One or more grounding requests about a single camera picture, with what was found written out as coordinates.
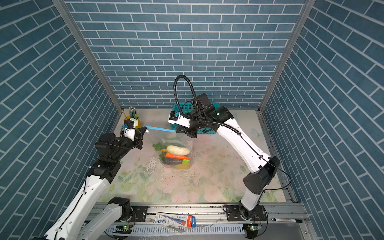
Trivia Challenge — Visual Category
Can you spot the green toy lettuce leaf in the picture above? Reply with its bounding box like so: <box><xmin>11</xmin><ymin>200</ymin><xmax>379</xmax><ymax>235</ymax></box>
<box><xmin>152</xmin><ymin>143</ymin><xmax>167</xmax><ymax>151</ymax></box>

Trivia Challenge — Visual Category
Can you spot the orange toy carrot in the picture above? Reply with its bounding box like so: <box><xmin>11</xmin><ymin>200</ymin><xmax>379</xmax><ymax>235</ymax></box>
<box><xmin>165</xmin><ymin>153</ymin><xmax>190</xmax><ymax>160</ymax></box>

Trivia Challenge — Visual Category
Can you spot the white toy radish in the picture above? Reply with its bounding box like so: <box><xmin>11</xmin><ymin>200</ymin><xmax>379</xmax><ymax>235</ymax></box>
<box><xmin>167</xmin><ymin>145</ymin><xmax>190</xmax><ymax>156</ymax></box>

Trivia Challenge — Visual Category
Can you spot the black toy eggplant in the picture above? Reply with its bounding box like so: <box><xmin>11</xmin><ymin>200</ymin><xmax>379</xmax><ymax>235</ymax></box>
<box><xmin>162</xmin><ymin>158</ymin><xmax>190</xmax><ymax>166</ymax></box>

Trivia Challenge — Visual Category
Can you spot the clear zip top bag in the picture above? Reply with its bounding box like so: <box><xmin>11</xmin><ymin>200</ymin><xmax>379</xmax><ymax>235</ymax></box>
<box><xmin>147</xmin><ymin>127</ymin><xmax>193</xmax><ymax>170</ymax></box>

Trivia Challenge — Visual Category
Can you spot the yellow toy potato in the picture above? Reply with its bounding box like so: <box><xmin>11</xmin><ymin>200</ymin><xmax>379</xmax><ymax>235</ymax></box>
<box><xmin>175</xmin><ymin>162</ymin><xmax>191</xmax><ymax>170</ymax></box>

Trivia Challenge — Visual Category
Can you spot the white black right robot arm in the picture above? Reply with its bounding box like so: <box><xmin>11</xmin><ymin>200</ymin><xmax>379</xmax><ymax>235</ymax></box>
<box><xmin>168</xmin><ymin>106</ymin><xmax>280</xmax><ymax>220</ymax></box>

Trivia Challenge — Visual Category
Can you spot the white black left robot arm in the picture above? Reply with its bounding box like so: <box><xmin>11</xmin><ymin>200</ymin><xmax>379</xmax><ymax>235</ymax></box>
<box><xmin>41</xmin><ymin>127</ymin><xmax>147</xmax><ymax>240</ymax></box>

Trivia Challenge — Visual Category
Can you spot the yellow metal pen bucket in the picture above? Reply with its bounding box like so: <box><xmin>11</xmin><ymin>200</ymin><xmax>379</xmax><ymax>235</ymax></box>
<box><xmin>122</xmin><ymin>107</ymin><xmax>142</xmax><ymax>129</ymax></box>

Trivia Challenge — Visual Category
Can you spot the teal plastic basket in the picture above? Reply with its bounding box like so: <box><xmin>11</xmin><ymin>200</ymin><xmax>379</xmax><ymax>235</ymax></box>
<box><xmin>170</xmin><ymin>102</ymin><xmax>221</xmax><ymax>135</ymax></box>

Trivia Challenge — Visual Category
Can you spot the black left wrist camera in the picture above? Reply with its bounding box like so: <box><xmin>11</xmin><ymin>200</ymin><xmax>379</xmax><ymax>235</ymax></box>
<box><xmin>120</xmin><ymin>118</ymin><xmax>139</xmax><ymax>140</ymax></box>

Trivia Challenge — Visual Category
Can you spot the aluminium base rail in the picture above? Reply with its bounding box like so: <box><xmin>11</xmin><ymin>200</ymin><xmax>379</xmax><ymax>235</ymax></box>
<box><xmin>84</xmin><ymin>203</ymin><xmax>317</xmax><ymax>240</ymax></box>

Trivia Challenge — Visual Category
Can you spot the black marker on rail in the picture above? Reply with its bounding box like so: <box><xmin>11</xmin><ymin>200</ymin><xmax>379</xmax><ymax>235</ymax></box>
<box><xmin>272</xmin><ymin>218</ymin><xmax>303</xmax><ymax>223</ymax></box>

